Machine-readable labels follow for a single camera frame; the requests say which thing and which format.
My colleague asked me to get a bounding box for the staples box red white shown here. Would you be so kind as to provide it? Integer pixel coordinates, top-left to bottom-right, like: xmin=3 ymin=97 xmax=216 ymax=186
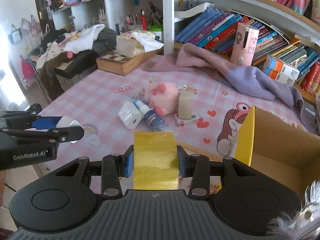
xmin=174 ymin=113 xmax=200 ymax=127

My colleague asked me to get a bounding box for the blue spray bottle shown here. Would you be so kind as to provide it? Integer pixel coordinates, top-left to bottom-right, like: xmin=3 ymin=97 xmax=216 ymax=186
xmin=134 ymin=100 xmax=172 ymax=132

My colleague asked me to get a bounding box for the pink plush pig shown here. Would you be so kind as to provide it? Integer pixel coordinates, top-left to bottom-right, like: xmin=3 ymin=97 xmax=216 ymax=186
xmin=139 ymin=82 xmax=180 ymax=116

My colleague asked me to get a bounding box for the pink checked tablecloth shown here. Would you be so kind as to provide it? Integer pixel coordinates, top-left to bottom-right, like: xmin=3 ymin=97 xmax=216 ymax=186
xmin=40 ymin=67 xmax=303 ymax=174

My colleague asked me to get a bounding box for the beige foam block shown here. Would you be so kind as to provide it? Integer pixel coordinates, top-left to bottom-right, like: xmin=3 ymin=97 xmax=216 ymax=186
xmin=178 ymin=90 xmax=194 ymax=120

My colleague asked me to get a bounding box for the pile of clothes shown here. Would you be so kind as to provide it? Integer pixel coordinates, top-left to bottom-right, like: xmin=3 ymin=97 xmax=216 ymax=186
xmin=36 ymin=24 xmax=117 ymax=70

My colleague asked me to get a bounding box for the yellow cardboard box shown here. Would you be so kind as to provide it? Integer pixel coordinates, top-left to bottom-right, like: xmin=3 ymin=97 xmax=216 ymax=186
xmin=229 ymin=107 xmax=320 ymax=199

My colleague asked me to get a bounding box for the wooden chess box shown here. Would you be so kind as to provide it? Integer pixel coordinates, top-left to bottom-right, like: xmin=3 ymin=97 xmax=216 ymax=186
xmin=96 ymin=49 xmax=163 ymax=76

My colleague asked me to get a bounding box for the pink purple blanket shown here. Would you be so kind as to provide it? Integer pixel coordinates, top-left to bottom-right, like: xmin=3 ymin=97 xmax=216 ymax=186
xmin=142 ymin=43 xmax=318 ymax=134

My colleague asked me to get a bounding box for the tissue pack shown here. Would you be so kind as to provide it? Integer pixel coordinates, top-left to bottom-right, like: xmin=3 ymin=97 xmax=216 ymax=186
xmin=116 ymin=30 xmax=164 ymax=57

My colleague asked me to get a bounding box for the orange white medicine box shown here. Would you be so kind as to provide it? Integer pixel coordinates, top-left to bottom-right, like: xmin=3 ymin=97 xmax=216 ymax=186
xmin=262 ymin=55 xmax=300 ymax=86

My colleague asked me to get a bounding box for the pink device box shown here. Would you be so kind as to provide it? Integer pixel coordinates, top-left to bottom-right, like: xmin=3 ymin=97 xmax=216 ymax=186
xmin=230 ymin=23 xmax=259 ymax=67

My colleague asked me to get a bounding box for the row of leaning books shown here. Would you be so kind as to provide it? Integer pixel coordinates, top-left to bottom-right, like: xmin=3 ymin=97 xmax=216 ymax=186
xmin=174 ymin=5 xmax=319 ymax=94

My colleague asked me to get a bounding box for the white bookshelf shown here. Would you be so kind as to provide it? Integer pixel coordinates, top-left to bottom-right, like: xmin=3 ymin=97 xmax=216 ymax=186
xmin=51 ymin=0 xmax=320 ymax=55

